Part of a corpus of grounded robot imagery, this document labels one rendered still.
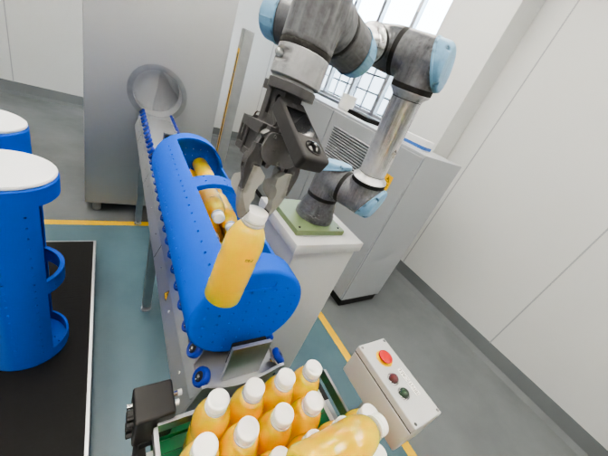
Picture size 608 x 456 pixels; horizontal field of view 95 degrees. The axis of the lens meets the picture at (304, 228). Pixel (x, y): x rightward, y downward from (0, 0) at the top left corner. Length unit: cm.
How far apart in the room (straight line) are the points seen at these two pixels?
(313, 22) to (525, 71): 305
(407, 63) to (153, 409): 95
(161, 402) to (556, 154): 304
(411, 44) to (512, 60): 265
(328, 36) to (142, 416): 69
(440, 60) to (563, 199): 234
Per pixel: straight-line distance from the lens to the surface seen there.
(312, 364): 69
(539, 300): 312
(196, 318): 66
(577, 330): 311
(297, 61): 42
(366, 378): 79
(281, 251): 101
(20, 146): 165
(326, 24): 43
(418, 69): 85
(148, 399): 69
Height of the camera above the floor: 162
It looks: 27 degrees down
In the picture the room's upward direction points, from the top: 23 degrees clockwise
